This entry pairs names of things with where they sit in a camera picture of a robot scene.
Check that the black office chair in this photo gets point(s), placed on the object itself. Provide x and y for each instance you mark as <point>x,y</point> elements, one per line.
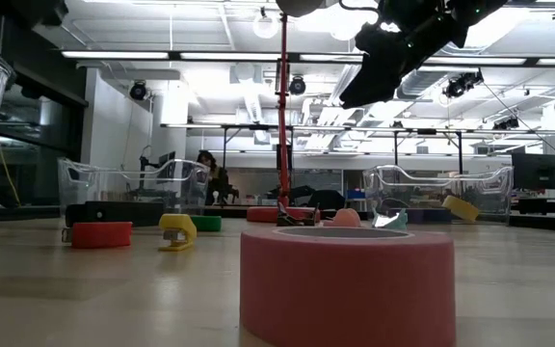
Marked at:
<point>325,198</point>

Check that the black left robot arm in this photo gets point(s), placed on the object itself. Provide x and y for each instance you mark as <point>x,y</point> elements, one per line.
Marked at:
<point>22,9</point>

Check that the black background rig frame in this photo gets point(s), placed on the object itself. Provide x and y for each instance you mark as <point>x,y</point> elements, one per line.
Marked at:
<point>335,127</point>

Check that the blue storage box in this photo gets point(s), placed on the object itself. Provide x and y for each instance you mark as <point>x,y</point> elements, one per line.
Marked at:
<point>357,194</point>

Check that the pink tape roll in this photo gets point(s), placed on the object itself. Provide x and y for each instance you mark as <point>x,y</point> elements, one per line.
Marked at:
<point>345,289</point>

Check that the teal staple remover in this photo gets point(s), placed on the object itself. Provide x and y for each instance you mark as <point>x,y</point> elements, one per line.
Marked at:
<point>393,221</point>

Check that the black staple remover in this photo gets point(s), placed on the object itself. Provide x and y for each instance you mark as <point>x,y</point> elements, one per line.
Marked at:
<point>289,219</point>

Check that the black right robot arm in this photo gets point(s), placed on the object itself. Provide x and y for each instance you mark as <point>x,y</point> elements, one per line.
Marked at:
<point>480,9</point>

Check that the yellow mini stapler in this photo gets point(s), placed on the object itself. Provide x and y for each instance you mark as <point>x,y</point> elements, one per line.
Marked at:
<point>181,226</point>

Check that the dark background desk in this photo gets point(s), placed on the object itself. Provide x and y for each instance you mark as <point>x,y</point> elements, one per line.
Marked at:
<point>547,205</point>

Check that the background black robot arm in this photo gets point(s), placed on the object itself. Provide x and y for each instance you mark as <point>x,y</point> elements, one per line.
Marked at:
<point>232,193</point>

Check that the red tape roll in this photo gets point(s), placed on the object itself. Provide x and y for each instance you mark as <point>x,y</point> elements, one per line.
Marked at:
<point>101,235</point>

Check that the round ceiling lamp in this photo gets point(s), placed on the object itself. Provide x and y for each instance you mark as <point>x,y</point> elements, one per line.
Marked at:
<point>255,25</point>

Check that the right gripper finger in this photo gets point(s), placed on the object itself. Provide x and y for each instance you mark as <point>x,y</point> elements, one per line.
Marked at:
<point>386,82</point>
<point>359,82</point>

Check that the black computer monitor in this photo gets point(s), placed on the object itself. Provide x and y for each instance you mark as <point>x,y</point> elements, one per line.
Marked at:
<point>540,171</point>

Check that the person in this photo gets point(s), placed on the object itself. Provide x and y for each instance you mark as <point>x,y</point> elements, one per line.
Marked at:
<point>215,176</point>

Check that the green tape roll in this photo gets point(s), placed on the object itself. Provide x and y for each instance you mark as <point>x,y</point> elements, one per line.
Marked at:
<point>207,223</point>

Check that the background monitor on arm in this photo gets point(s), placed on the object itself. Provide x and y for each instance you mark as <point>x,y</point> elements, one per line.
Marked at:
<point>166,161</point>

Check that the overhead light bar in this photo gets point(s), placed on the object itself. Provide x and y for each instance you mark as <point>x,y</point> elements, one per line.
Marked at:
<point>234,56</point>

